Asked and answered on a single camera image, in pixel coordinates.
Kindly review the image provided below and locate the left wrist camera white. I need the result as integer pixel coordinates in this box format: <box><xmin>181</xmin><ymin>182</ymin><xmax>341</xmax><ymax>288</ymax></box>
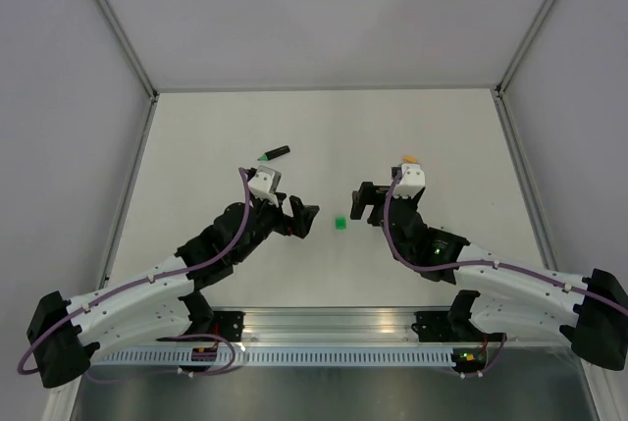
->
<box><xmin>248</xmin><ymin>165</ymin><xmax>282</xmax><ymax>200</ymax></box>

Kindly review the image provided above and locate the aluminium frame post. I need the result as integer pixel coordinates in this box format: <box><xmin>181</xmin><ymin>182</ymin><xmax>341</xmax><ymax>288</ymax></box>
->
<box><xmin>495</xmin><ymin>0</ymin><xmax>558</xmax><ymax>97</ymax></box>
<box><xmin>92</xmin><ymin>0</ymin><xmax>158</xmax><ymax>101</ymax></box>

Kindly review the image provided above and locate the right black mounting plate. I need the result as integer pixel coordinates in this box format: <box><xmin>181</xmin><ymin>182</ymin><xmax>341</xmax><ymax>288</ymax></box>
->
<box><xmin>411</xmin><ymin>310</ymin><xmax>506</xmax><ymax>343</ymax></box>

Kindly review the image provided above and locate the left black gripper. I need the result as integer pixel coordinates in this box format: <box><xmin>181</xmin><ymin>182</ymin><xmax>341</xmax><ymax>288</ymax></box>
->
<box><xmin>234</xmin><ymin>192</ymin><xmax>318</xmax><ymax>263</ymax></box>

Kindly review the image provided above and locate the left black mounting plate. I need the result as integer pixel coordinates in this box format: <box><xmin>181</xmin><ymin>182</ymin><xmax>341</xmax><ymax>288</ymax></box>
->
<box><xmin>209</xmin><ymin>310</ymin><xmax>245</xmax><ymax>342</ymax></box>

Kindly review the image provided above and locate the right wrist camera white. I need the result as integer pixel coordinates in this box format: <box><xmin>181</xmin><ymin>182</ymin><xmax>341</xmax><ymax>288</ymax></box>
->
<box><xmin>392</xmin><ymin>162</ymin><xmax>426</xmax><ymax>199</ymax></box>

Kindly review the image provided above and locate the black mounting plate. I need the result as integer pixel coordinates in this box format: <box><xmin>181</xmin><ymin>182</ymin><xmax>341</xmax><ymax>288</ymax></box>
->
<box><xmin>209</xmin><ymin>310</ymin><xmax>245</xmax><ymax>342</ymax></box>
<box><xmin>411</xmin><ymin>310</ymin><xmax>506</xmax><ymax>343</ymax></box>

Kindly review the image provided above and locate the white slotted cable duct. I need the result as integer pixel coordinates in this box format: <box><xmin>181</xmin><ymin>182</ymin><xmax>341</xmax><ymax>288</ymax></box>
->
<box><xmin>95</xmin><ymin>345</ymin><xmax>455</xmax><ymax>367</ymax></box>

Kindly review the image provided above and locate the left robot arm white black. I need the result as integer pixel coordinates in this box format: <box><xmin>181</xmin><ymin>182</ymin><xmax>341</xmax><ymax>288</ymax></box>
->
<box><xmin>26</xmin><ymin>195</ymin><xmax>320</xmax><ymax>389</ymax></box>

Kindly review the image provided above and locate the right aluminium frame post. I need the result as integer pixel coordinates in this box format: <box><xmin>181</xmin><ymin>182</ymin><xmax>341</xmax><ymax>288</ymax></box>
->
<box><xmin>495</xmin><ymin>0</ymin><xmax>558</xmax><ymax>97</ymax></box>

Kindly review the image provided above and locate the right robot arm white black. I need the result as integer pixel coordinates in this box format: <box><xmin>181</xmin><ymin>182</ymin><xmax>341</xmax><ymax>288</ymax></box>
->
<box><xmin>350</xmin><ymin>182</ymin><xmax>627</xmax><ymax>371</ymax></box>

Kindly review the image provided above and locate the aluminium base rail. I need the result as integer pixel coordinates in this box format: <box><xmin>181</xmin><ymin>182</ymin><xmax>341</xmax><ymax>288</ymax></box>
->
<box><xmin>73</xmin><ymin>306</ymin><xmax>602</xmax><ymax>343</ymax></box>

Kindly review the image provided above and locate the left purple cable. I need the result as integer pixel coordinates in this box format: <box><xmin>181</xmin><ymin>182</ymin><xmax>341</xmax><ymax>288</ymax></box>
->
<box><xmin>17</xmin><ymin>167</ymin><xmax>255</xmax><ymax>375</ymax></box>

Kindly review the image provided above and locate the black green highlighter pen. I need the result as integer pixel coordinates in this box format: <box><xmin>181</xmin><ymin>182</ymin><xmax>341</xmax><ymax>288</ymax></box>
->
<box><xmin>258</xmin><ymin>145</ymin><xmax>290</xmax><ymax>162</ymax></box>

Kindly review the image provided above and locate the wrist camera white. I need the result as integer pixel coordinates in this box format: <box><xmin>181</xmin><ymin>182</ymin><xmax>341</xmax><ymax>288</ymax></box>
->
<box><xmin>248</xmin><ymin>165</ymin><xmax>282</xmax><ymax>200</ymax></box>
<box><xmin>392</xmin><ymin>162</ymin><xmax>426</xmax><ymax>199</ymax></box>

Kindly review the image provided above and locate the left aluminium frame post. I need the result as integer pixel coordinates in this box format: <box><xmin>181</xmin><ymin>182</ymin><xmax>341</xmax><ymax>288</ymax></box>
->
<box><xmin>92</xmin><ymin>0</ymin><xmax>158</xmax><ymax>101</ymax></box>

